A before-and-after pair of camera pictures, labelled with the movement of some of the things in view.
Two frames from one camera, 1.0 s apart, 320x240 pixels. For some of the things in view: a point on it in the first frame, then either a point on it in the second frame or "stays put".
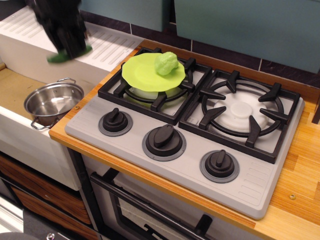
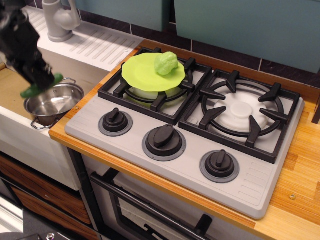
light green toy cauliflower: x=164 y=63 stays put
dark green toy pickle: x=62 y=56 to x=33 y=90
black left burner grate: x=167 y=106 stays put
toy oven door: x=133 y=209 stays put
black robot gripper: x=63 y=20 to x=18 y=44
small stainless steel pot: x=46 y=103 stays put
